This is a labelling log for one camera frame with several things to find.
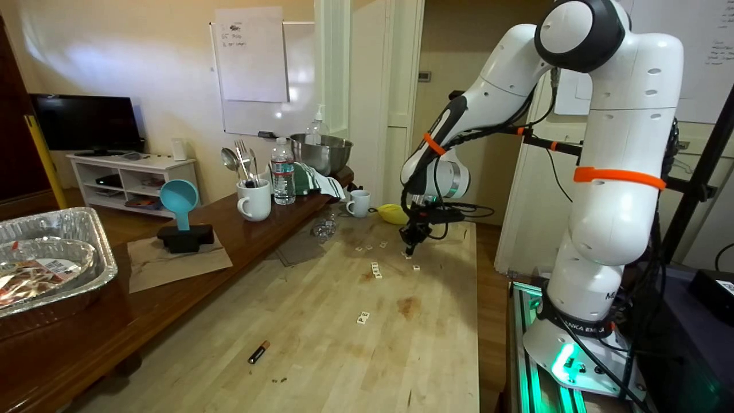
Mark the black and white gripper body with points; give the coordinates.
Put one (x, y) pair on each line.
(417, 221)

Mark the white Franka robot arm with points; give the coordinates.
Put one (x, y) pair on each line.
(626, 139)

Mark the small cream letter tile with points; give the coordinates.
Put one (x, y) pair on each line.
(362, 317)
(375, 264)
(416, 267)
(377, 275)

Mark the small white mug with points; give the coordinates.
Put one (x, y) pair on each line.
(358, 202)

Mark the crushed clear plastic bottle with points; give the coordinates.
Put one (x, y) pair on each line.
(326, 225)

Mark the green striped white towel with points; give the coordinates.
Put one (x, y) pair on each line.
(323, 184)

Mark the steel mixing bowl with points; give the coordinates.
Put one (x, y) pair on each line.
(323, 152)

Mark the clear plastic water bottle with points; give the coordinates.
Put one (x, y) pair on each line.
(283, 179)

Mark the large white mug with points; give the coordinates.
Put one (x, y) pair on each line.
(255, 202)

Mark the metal serving spoon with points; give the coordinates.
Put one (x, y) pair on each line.
(245, 159)
(229, 159)

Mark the black marker pen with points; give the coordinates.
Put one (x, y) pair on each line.
(258, 352)

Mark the black block stand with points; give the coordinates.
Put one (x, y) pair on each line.
(185, 240)

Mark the white paper sheet on board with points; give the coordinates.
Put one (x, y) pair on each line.
(251, 60)

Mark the brown cardboard sheet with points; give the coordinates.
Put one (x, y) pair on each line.
(175, 270)

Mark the white television shelf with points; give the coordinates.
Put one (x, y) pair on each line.
(145, 163)

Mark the dark control box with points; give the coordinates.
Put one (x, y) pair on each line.
(676, 345)

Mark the black tripod pole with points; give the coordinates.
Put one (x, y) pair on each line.
(700, 175)

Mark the large aluminium foil tray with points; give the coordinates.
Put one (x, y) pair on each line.
(71, 223)

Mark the dark brown wooden table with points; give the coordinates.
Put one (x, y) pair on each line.
(75, 345)

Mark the black flat screen television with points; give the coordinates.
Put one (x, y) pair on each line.
(83, 122)

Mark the yellow long stick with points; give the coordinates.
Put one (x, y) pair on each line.
(45, 163)

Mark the crumpled wrapper with red print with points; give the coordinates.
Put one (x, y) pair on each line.
(29, 278)

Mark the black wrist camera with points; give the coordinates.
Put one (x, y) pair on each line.
(449, 214)

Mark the wall light switch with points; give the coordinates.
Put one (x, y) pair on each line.
(422, 77)

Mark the aluminium frame with green light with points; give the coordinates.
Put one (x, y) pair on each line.
(528, 345)

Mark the black mount bar orange clamp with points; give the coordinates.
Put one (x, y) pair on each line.
(561, 146)

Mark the white wall board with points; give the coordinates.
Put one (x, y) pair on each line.
(298, 77)

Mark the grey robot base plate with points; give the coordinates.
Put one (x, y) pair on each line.
(564, 360)

